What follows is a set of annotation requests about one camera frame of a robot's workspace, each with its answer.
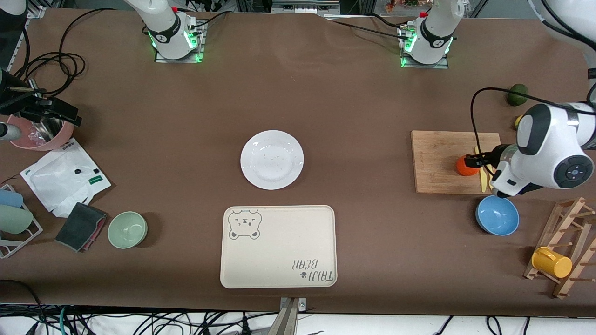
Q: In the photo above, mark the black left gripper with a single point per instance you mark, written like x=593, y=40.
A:
x=497, y=154

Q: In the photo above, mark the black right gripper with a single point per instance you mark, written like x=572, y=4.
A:
x=18, y=103

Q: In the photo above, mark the orange fruit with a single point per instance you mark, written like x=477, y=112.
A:
x=461, y=168

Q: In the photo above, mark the white round plate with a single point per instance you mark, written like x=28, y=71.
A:
x=272, y=160

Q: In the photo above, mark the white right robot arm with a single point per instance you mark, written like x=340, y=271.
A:
x=167, y=32

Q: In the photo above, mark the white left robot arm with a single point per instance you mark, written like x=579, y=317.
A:
x=549, y=149

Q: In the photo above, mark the metal scoop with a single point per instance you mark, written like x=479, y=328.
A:
x=46, y=130

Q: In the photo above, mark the yellow plastic knife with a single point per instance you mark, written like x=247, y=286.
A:
x=483, y=182

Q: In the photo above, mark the pink bowl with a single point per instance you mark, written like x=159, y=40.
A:
x=42, y=144

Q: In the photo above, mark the bamboo cutting board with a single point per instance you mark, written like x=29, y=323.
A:
x=437, y=163

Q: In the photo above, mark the yellow lemon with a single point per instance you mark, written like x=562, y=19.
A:
x=518, y=122

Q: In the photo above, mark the blue bowl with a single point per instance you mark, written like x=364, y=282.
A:
x=497, y=215

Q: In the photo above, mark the white plastic bag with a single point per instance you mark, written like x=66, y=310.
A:
x=60, y=181

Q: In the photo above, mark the green avocado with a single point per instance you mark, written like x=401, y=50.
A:
x=517, y=95

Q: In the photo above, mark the pale blue cup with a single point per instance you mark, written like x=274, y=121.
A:
x=9, y=198

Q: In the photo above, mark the wooden peg rack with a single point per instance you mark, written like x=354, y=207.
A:
x=575, y=218

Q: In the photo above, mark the pale green cup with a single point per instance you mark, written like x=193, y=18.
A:
x=14, y=219

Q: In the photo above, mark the dark grey folded cloth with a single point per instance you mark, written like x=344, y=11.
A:
x=79, y=227

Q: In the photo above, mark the yellow cup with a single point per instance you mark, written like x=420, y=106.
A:
x=554, y=263

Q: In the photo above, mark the pale green bowl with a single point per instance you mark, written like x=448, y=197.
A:
x=127, y=230

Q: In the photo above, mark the cream tray with bear print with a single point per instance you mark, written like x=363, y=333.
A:
x=279, y=246

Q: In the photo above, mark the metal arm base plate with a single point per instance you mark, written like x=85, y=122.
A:
x=163, y=59
x=437, y=66

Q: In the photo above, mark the metal corner bracket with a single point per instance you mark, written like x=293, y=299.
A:
x=36, y=12

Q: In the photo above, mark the aluminium background frame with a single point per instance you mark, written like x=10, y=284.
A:
x=302, y=5

